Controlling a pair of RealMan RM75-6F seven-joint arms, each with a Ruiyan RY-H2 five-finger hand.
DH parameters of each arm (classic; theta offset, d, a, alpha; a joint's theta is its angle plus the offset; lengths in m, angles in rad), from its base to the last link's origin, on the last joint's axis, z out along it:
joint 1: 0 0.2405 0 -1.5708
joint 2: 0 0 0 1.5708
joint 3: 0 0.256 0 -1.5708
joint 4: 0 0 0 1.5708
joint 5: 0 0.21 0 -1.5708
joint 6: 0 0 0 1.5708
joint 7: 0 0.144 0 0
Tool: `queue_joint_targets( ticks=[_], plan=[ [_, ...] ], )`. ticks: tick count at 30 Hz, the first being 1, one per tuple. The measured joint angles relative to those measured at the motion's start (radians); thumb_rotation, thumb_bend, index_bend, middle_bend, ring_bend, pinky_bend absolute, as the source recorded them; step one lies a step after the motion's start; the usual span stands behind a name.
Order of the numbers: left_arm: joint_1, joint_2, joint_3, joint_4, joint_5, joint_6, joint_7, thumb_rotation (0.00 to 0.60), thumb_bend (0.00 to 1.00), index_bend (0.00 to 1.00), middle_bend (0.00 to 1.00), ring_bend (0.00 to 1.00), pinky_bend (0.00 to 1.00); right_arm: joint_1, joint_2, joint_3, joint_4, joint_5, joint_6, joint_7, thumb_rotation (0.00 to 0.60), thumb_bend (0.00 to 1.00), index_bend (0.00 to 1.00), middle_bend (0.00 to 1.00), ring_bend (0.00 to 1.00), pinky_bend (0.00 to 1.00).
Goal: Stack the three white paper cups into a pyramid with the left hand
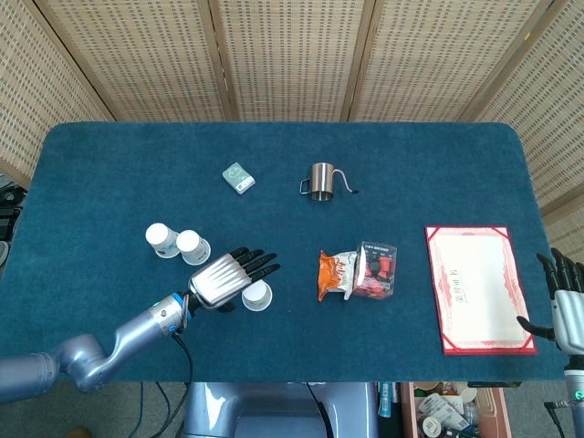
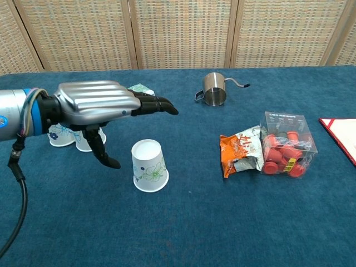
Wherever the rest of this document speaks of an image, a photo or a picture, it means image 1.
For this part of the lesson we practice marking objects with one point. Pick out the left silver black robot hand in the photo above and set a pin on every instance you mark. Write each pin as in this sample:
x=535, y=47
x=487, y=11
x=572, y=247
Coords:
x=224, y=281

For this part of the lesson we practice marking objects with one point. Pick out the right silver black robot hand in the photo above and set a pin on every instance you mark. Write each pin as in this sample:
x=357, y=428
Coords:
x=564, y=315

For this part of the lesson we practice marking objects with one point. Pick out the white paper cup blue print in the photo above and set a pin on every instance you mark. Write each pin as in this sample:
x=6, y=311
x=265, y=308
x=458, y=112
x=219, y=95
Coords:
x=163, y=240

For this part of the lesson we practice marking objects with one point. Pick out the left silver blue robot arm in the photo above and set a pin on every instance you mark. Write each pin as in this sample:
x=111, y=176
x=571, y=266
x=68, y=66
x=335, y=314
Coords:
x=91, y=347

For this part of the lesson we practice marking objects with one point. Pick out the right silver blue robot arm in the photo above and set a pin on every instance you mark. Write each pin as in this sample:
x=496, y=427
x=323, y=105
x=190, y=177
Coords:
x=575, y=397

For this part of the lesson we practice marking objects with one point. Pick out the red-bordered certificate folder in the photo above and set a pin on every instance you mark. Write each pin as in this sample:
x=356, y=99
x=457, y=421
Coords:
x=479, y=290

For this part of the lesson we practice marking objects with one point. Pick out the green white tissue pack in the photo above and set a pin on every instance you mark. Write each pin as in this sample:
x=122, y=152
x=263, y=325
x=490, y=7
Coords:
x=238, y=177

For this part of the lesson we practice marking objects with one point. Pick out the orange white snack bag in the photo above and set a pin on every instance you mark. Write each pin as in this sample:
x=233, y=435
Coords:
x=336, y=275

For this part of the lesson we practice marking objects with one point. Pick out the blue table mat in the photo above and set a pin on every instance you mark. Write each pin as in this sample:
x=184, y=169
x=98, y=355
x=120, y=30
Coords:
x=283, y=182

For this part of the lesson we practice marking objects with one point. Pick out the steel gooseneck pour-over jug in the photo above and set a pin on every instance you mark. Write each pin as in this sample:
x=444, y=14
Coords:
x=323, y=182

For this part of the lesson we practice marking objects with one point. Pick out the silver blue robot torso base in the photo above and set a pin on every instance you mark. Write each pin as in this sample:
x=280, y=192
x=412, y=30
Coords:
x=280, y=410

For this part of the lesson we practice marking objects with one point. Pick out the pink bin of clutter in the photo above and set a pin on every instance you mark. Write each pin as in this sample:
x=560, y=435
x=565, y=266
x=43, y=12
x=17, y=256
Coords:
x=456, y=410

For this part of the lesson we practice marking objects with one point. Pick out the clear box red black parts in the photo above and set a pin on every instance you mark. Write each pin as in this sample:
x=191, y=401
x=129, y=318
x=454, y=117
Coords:
x=377, y=270

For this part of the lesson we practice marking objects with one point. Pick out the dark equipment beside table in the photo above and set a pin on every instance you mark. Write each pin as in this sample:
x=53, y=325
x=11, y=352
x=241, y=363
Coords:
x=10, y=207

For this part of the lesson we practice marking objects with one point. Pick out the woven folding screen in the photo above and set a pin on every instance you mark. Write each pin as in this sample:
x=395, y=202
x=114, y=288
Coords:
x=292, y=59

